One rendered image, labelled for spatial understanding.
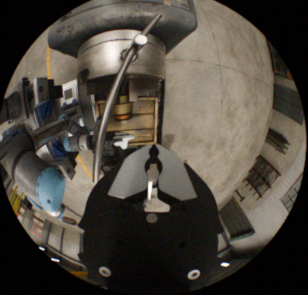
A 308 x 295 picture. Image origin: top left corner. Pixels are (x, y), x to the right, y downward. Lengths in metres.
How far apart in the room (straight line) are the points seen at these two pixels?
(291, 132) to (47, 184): 6.85
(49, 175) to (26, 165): 0.07
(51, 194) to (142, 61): 0.36
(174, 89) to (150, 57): 1.33
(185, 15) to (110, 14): 0.18
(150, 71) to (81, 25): 0.25
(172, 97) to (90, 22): 1.45
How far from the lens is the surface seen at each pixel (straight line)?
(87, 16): 0.35
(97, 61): 0.26
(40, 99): 0.60
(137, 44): 0.17
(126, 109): 0.36
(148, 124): 0.62
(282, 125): 6.66
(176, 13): 0.33
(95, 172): 0.16
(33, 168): 0.29
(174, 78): 1.59
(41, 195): 0.27
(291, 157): 6.93
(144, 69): 0.25
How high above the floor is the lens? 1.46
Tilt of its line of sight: 59 degrees down
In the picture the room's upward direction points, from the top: 161 degrees clockwise
